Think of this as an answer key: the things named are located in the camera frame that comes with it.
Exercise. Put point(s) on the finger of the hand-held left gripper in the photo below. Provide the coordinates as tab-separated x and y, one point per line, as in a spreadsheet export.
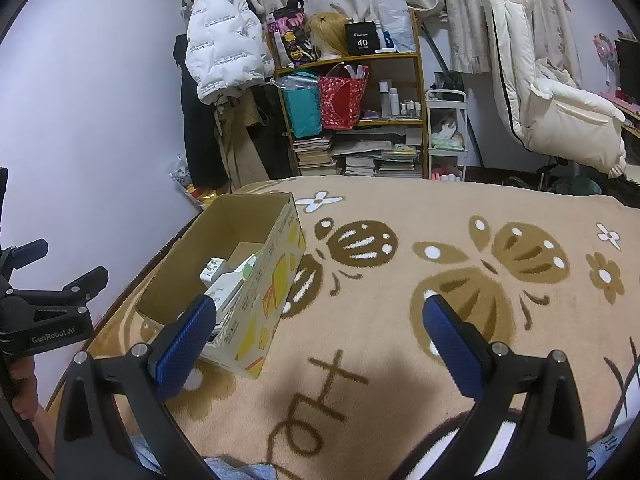
75	285
27	252

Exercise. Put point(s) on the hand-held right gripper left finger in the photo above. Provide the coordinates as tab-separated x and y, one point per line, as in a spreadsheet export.
185	345

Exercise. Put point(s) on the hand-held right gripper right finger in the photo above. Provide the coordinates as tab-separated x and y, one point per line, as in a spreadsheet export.
452	350

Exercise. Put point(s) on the white long box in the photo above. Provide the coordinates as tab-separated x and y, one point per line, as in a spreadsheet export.
225	290

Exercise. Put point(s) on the white plug adapter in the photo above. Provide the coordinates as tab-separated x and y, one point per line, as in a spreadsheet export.
212	270

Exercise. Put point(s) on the cardboard box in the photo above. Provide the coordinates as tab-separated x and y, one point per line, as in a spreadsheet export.
270	280

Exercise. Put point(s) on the person's left forearm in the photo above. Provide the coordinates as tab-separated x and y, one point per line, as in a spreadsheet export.
45	435

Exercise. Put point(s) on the person's left hand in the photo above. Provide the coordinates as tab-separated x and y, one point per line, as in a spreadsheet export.
22	385

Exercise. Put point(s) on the plastic bag of snacks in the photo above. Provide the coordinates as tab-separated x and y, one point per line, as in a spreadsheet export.
182	175

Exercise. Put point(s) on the pink rolls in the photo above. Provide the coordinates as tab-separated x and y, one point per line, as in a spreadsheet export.
445	176

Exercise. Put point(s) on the black coat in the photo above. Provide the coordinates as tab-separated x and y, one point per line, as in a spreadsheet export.
197	135

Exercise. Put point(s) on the beige hanging garment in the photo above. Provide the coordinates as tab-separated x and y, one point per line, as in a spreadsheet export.
240	155

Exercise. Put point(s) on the wide pile of books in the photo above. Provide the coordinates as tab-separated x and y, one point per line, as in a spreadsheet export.
385	160

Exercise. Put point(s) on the tall stack of books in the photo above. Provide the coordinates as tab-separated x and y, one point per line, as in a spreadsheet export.
315	157

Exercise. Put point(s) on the wooden shelf rack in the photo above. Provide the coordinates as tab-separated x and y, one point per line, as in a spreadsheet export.
395	121

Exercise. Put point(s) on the cream padded chair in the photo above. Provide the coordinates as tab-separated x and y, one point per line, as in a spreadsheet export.
560	125

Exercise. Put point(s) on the row of small bottles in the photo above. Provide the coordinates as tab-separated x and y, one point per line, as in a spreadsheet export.
395	102

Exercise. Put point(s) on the white rolling cart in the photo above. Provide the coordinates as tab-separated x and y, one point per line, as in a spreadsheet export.
446	94

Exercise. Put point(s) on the teal bag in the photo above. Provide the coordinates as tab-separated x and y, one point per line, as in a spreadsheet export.
302	110

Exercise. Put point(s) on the red patterned bag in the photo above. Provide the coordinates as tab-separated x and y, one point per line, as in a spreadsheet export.
340	102

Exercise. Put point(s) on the white puffer jacket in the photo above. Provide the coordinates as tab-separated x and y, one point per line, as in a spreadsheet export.
225	40

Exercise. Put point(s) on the black box with white print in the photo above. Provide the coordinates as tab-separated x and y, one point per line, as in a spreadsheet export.
361	39

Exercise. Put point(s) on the purple printed bag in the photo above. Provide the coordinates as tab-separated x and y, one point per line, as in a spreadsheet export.
290	30

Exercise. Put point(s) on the black monitor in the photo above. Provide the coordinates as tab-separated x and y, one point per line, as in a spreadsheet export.
629	62

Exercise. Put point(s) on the pink desk fan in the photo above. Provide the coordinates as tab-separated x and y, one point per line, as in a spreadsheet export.
606	47

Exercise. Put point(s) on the white plastic bag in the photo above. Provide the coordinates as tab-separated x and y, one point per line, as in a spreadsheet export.
395	15

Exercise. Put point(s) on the blonde wig head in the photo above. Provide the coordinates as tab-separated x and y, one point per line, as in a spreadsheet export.
327	32

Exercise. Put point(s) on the dark wooden bed frame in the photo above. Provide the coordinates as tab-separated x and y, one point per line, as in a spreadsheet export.
150	265

